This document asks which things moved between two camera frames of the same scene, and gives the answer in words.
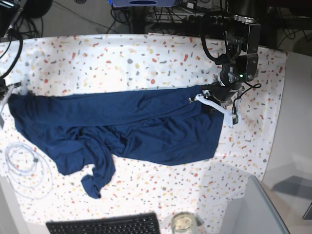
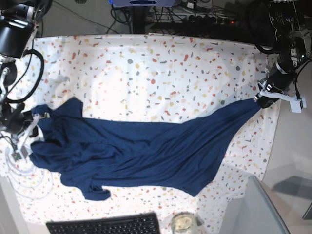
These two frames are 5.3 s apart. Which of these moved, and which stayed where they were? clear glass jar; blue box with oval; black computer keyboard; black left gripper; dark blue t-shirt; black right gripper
Moved: black left gripper; black right gripper; dark blue t-shirt
Stayed: blue box with oval; clear glass jar; black computer keyboard
